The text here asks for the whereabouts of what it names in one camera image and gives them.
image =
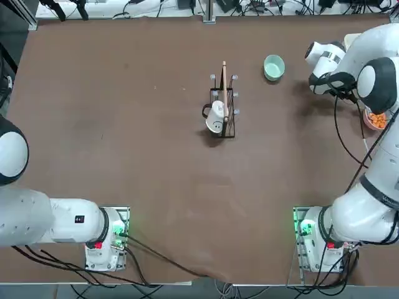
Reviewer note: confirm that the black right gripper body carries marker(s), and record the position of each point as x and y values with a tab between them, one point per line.
346	95

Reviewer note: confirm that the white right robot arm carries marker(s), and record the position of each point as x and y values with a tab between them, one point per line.
358	218

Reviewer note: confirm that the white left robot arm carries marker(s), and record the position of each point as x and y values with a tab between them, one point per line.
62	221

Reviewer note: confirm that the pink bowl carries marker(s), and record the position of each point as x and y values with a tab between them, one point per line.
369	125

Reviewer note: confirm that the orange popcorn pile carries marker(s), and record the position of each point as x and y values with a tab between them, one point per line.
378	120

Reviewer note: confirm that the green bowl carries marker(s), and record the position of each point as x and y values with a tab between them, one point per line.
274	67

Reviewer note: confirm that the white lidded container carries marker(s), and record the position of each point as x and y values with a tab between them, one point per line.
349	39

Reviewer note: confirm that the white smiley mug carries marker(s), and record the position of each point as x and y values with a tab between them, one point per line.
215	121

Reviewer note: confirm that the black power adapter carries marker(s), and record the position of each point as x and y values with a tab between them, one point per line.
227	5

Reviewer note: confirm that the black tripod leg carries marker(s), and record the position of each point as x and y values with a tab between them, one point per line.
81	9
57	11

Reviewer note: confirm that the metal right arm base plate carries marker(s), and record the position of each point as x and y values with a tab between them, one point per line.
296	224

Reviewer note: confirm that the aluminium profile post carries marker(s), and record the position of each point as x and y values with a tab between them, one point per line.
209	12

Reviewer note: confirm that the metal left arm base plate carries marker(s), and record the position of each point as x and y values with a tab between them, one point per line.
124	215

